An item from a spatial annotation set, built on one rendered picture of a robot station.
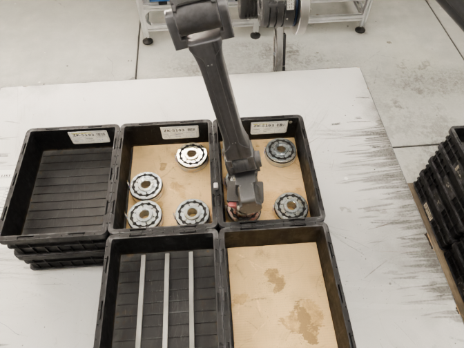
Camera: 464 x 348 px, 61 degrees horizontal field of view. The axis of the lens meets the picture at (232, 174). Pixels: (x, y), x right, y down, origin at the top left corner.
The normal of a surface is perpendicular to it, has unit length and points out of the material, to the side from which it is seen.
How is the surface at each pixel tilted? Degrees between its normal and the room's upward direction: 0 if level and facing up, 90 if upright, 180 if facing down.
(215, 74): 83
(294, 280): 0
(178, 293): 0
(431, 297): 0
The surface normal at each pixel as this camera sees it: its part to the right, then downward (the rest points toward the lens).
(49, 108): 0.00, -0.57
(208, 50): 0.06, 0.75
